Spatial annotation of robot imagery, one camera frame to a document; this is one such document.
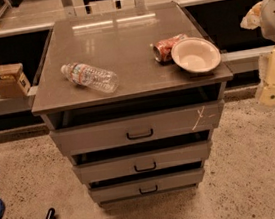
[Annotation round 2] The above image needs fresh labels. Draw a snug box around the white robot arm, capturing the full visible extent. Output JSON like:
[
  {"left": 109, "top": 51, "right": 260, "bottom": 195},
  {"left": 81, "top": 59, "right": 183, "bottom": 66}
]
[{"left": 240, "top": 0, "right": 275, "bottom": 108}]

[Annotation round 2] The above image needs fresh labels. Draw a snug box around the grey top drawer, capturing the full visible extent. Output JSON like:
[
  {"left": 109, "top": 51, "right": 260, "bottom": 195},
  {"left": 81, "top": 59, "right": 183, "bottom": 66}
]
[{"left": 50, "top": 99, "right": 224, "bottom": 156}]

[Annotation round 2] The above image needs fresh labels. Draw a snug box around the grey drawer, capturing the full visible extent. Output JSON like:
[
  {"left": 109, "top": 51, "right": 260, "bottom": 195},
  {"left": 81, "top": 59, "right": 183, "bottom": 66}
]
[
  {"left": 89, "top": 168, "right": 204, "bottom": 203},
  {"left": 73, "top": 140, "right": 211, "bottom": 184},
  {"left": 50, "top": 99, "right": 224, "bottom": 156}
]

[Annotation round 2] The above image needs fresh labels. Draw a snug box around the grey middle drawer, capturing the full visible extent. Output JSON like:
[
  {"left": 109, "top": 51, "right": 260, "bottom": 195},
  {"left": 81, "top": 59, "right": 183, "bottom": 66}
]
[{"left": 73, "top": 140, "right": 211, "bottom": 184}]

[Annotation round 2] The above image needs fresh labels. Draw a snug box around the grey bottom drawer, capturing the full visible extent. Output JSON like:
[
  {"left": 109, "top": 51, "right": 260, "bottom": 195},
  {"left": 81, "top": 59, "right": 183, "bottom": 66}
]
[{"left": 89, "top": 168, "right": 204, "bottom": 203}]

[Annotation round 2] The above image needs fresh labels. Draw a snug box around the open cardboard box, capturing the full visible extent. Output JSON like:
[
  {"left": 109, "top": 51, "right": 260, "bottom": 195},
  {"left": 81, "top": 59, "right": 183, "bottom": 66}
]
[{"left": 0, "top": 63, "right": 31, "bottom": 99}]

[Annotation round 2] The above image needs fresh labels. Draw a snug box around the clear plastic water bottle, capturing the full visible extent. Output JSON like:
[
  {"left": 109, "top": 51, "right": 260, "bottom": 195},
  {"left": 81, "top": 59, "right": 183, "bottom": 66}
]
[{"left": 61, "top": 63, "right": 119, "bottom": 93}]

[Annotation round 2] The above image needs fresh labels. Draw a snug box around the crushed red soda can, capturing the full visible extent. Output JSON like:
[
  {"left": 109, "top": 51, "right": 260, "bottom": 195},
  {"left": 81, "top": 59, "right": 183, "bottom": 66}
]
[{"left": 152, "top": 34, "right": 186, "bottom": 63}]

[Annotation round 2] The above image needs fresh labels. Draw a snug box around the white paper bowl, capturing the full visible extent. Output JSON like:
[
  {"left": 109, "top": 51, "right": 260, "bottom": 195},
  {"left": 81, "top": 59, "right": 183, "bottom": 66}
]
[{"left": 171, "top": 37, "right": 222, "bottom": 74}]

